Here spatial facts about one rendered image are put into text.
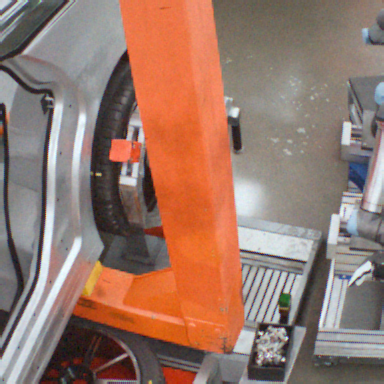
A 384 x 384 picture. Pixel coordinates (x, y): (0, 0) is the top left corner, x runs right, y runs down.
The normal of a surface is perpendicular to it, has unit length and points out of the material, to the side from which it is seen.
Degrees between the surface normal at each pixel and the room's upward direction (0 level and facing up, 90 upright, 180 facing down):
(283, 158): 0
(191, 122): 90
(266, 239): 0
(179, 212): 90
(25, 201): 6
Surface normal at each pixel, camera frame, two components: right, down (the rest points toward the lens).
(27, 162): -0.34, 0.33
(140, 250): -0.33, 0.72
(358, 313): -0.11, -0.67
